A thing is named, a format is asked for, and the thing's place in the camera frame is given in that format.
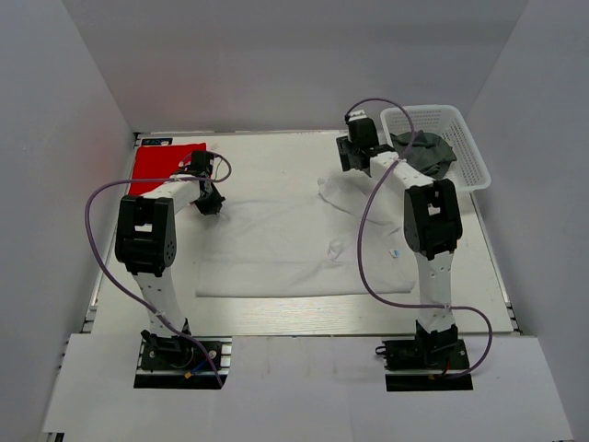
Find blue label sticker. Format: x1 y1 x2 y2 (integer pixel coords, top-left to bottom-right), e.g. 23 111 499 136
141 137 173 146

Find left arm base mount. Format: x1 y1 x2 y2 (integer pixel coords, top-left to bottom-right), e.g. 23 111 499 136
133 330 232 390

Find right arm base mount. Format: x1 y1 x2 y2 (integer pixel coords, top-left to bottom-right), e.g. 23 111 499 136
375 324 473 392

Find white plastic basket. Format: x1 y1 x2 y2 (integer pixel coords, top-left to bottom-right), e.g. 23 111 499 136
369 104 491 194

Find dark grey t shirt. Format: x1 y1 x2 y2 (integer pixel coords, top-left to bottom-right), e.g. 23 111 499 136
389 131 457 180

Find white t shirt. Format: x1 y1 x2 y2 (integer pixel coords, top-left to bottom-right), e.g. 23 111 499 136
194 172 416 298

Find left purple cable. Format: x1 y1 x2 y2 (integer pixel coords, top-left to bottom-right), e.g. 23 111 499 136
86 151 234 389

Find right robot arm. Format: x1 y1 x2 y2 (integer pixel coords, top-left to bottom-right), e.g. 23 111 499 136
336 110 463 367

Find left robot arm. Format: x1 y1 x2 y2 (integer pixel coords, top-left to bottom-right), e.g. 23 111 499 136
115 151 225 367

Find folded red t shirt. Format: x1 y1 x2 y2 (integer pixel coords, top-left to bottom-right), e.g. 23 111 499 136
132 143 206 180

